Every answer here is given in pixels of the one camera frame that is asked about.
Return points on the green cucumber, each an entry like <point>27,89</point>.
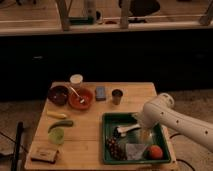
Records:
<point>63,123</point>

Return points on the orange fruit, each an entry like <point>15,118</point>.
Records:
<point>155,152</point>

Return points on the green plastic tray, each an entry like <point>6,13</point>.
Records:
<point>155,137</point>

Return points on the white cup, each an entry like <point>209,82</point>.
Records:
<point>76,80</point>

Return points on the dark brown bowl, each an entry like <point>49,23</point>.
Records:
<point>58,95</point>

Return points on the wooden table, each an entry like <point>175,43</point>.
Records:
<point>82,147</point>

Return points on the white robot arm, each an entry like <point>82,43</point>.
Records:
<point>160,110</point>

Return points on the grey folded cloth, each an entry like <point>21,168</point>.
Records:
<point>135,151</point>

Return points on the orange bowl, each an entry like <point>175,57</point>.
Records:
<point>74,101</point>

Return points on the brown wooden block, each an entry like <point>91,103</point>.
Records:
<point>42,154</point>

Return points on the dark metal cup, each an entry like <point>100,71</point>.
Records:
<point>117,95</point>

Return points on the light green cup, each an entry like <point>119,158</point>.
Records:
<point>56,136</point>

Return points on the bunch of dark grapes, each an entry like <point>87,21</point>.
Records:
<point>114,149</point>

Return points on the black pole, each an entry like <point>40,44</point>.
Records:
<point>17,145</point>

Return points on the white dish brush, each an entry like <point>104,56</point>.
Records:
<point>121,131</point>

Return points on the black office chair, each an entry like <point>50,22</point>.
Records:
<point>141,8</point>

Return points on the yellow banana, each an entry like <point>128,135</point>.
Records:
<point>56,115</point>

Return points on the metal spoon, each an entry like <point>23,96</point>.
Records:
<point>81,99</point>

